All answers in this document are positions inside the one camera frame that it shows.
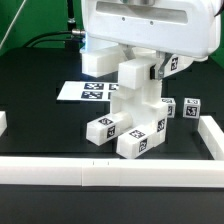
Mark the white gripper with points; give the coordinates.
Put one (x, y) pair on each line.
(185, 27)

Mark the white chair seat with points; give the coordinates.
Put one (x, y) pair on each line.
(144, 105)

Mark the white chair nut peg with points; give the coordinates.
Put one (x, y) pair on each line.
(105, 128)

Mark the white chair back frame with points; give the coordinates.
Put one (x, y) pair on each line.
(133, 68)

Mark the white part at left edge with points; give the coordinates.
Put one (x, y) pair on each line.
(3, 122)

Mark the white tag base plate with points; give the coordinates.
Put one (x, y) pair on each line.
(86, 91)

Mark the white obstacle fence wall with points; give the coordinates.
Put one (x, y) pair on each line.
(121, 172)

